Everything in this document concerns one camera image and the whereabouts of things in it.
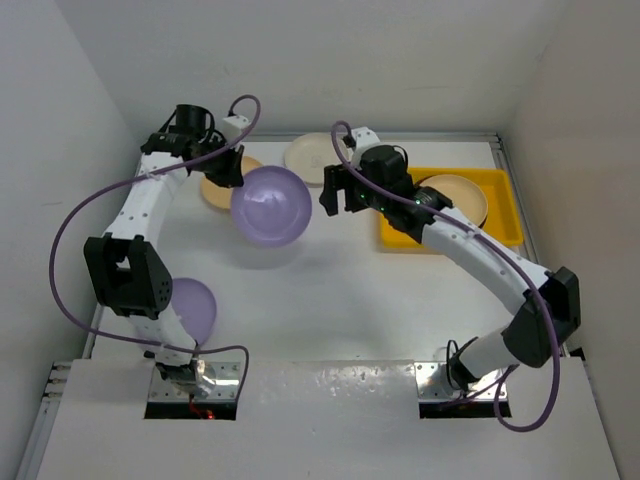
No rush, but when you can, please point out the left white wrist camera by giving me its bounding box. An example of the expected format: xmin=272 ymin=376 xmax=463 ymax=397
xmin=219 ymin=115 xmax=250 ymax=141

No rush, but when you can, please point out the cream white plate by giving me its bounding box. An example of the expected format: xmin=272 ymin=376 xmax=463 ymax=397
xmin=284 ymin=132 xmax=340 ymax=186

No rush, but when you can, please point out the orange plate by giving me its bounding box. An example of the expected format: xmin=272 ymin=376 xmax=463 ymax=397
xmin=419 ymin=174 xmax=489 ymax=227
xmin=200 ymin=156 xmax=263 ymax=210

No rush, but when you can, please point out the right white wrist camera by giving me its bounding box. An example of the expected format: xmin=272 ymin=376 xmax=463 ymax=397
xmin=350 ymin=127 xmax=381 ymax=169

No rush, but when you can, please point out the black cable right base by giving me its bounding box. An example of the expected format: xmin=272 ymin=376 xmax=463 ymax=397
xmin=444 ymin=338 xmax=466 ymax=381

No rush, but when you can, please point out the purple plate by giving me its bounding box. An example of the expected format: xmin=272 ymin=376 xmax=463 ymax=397
xmin=230 ymin=166 xmax=312 ymax=248
xmin=170 ymin=277 xmax=217 ymax=345

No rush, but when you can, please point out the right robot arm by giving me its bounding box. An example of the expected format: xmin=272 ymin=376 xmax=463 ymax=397
xmin=320 ymin=144 xmax=580 ymax=391

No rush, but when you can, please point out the metal base plate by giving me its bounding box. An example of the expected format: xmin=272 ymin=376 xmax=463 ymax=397
xmin=414 ymin=361 xmax=508 ymax=403
xmin=148 ymin=360 xmax=240 ymax=403

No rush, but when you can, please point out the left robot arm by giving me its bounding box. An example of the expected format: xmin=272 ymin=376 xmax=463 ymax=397
xmin=84 ymin=104 xmax=250 ymax=399

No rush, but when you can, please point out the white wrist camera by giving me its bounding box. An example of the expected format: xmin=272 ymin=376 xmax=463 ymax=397
xmin=350 ymin=127 xmax=381 ymax=169
xmin=219 ymin=115 xmax=250 ymax=141

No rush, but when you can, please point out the yellow plastic bin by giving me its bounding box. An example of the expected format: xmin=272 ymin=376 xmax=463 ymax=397
xmin=408 ymin=167 xmax=523 ymax=248

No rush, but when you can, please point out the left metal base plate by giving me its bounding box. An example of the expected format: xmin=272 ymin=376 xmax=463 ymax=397
xmin=148 ymin=360 xmax=240 ymax=403

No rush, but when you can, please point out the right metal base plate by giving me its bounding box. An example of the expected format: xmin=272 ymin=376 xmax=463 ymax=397
xmin=414 ymin=361 xmax=508 ymax=403

